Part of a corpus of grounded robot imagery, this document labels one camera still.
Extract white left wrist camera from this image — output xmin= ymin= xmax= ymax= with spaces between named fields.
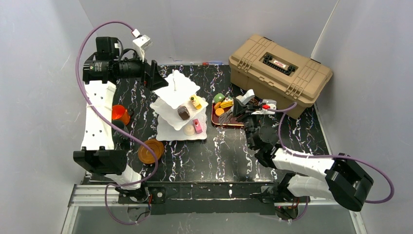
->
xmin=131 ymin=29 xmax=152 ymax=62

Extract metal serving tongs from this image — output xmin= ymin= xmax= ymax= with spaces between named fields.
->
xmin=219 ymin=90 xmax=256 ymax=126

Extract green swirl roll cake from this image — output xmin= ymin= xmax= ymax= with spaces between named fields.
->
xmin=213 ymin=93 xmax=226 ymax=103

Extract red dessert tray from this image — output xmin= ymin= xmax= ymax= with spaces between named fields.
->
xmin=211 ymin=102 xmax=244 ymax=128

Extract white coconut ball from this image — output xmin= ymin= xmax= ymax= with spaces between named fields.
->
xmin=183 ymin=124 xmax=196 ymax=136

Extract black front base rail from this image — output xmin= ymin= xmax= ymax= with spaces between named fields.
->
xmin=147 ymin=182 xmax=292 ymax=215

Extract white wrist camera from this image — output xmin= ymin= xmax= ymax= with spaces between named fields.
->
xmin=252 ymin=99 xmax=277 ymax=115
xmin=131 ymin=29 xmax=152 ymax=62

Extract yellow layered cake piece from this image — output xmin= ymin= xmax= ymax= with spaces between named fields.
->
xmin=189 ymin=95 xmax=202 ymax=110

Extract pink rectangular cake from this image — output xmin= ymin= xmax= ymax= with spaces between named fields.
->
xmin=193 ymin=119 xmax=203 ymax=134

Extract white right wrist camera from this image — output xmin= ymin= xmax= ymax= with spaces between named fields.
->
xmin=252 ymin=99 xmax=277 ymax=115

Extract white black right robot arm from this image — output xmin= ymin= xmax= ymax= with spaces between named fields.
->
xmin=233 ymin=99 xmax=374 ymax=212

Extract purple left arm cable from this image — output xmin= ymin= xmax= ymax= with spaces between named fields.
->
xmin=75 ymin=20 xmax=159 ymax=225

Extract white three-tier cake stand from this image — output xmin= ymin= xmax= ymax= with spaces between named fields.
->
xmin=150 ymin=70 xmax=208 ymax=141

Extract tan plastic toolbox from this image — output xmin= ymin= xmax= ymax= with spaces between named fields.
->
xmin=228 ymin=35 xmax=333 ymax=119

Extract chocolate swirl roll cake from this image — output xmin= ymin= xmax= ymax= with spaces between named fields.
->
xmin=177 ymin=106 xmax=190 ymax=120

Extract orange plastic cup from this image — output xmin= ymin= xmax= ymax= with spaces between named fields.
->
xmin=112 ymin=105 xmax=134 ymax=125

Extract brown round wooden lid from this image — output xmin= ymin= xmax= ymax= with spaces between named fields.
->
xmin=137 ymin=138 xmax=165 ymax=165

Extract red blue screwdriver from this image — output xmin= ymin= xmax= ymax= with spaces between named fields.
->
xmin=202 ymin=61 xmax=223 ymax=65

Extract yellow decorated cake slice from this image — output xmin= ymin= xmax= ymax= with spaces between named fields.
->
xmin=220 ymin=100 xmax=234 ymax=109

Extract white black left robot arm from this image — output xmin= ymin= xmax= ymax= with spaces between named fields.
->
xmin=73 ymin=35 xmax=168 ymax=190

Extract round sandwich biscuit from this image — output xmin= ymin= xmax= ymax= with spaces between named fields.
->
xmin=215 ymin=108 xmax=225 ymax=117

